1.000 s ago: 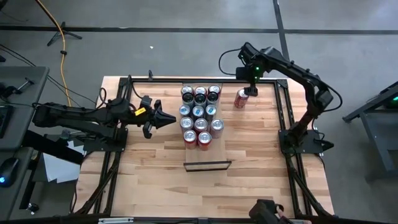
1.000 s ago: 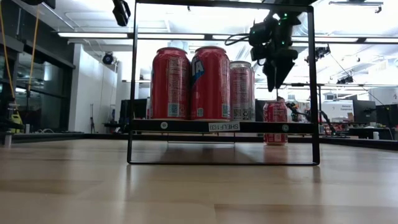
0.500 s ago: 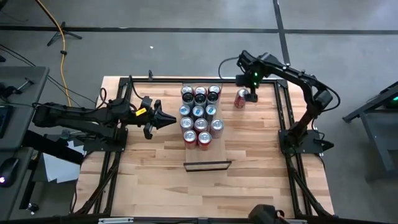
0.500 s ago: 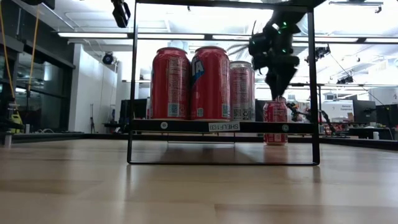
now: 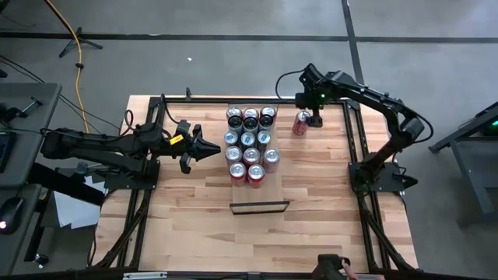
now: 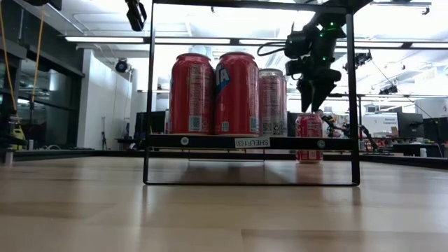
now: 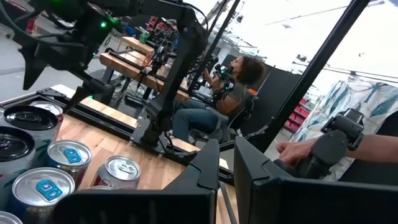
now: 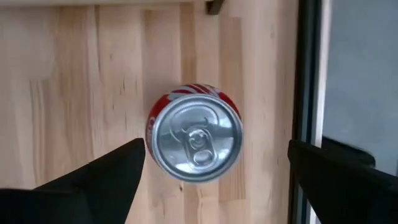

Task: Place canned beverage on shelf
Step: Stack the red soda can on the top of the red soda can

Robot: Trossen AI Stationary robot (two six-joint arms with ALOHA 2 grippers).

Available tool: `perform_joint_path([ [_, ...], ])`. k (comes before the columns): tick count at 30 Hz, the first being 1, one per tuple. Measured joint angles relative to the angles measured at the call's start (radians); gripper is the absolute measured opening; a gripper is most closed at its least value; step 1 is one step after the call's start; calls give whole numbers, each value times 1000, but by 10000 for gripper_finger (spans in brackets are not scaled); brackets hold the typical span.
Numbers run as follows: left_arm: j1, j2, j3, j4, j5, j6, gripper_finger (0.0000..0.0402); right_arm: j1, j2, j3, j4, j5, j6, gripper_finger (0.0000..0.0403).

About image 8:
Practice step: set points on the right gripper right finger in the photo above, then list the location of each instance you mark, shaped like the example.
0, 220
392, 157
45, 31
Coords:
339, 189

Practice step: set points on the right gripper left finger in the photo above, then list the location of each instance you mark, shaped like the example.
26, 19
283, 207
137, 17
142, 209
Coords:
112, 180

